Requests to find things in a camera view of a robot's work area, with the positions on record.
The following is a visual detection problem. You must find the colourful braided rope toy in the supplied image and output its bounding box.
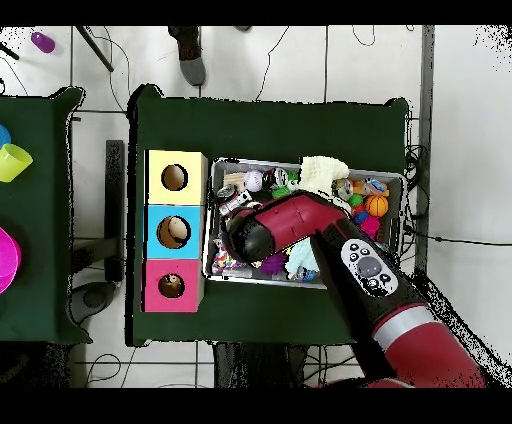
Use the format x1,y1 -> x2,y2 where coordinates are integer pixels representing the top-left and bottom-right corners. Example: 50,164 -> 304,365
210,246 -> 241,275

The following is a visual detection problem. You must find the mint green knitted cloth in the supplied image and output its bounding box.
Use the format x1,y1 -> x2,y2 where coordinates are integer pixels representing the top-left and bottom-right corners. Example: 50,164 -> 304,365
285,238 -> 320,279

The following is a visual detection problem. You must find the cream knitted cloth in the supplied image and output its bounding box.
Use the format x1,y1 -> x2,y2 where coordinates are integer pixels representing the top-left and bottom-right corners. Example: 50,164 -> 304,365
299,155 -> 352,200

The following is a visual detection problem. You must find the shallow clear mesh bin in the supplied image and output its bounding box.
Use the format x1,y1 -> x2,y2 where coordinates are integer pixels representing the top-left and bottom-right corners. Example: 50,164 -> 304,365
203,158 -> 405,289

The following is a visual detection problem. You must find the wooden box with three holes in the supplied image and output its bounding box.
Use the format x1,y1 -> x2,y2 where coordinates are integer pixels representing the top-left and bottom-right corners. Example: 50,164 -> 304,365
143,149 -> 210,314

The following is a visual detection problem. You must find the white toy baseball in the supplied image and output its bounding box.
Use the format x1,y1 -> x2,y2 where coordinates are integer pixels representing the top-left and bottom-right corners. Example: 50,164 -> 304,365
243,170 -> 265,193

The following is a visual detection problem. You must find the silver crushed can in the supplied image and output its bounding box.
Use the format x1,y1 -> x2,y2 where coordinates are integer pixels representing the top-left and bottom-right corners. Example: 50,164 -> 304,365
215,184 -> 240,204

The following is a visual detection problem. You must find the purple spiky toy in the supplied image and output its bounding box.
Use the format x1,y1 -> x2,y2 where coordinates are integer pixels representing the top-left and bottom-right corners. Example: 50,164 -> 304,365
259,252 -> 289,277

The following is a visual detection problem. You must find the dark green table cloth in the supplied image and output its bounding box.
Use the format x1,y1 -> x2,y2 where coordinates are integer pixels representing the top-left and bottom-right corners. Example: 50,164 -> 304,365
126,83 -> 411,353

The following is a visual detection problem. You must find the orange toy basketball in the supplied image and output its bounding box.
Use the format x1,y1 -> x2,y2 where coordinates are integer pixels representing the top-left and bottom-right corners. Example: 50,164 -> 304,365
364,195 -> 390,218

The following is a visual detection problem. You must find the person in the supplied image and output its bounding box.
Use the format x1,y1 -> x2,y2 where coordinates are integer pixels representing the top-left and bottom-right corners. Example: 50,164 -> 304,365
167,26 -> 253,88

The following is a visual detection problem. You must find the green side table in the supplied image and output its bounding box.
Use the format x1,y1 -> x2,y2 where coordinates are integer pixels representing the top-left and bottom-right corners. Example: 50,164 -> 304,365
0,86 -> 93,345

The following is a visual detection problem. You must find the black tripod leg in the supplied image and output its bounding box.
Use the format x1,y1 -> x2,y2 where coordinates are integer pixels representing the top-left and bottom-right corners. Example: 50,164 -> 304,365
75,26 -> 115,73

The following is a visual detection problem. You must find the lime green cup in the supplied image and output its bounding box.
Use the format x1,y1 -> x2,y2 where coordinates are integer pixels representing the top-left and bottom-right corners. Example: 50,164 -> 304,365
0,143 -> 35,184

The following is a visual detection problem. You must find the pink disc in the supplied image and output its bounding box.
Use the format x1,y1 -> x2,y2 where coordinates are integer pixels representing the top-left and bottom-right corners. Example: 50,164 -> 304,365
0,226 -> 23,295

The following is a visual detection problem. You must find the small purple bottle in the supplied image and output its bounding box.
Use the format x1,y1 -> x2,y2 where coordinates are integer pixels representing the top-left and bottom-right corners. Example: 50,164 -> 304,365
30,31 -> 57,55

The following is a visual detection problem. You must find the black cable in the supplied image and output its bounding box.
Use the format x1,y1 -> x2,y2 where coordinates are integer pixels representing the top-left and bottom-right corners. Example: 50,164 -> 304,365
403,227 -> 512,248

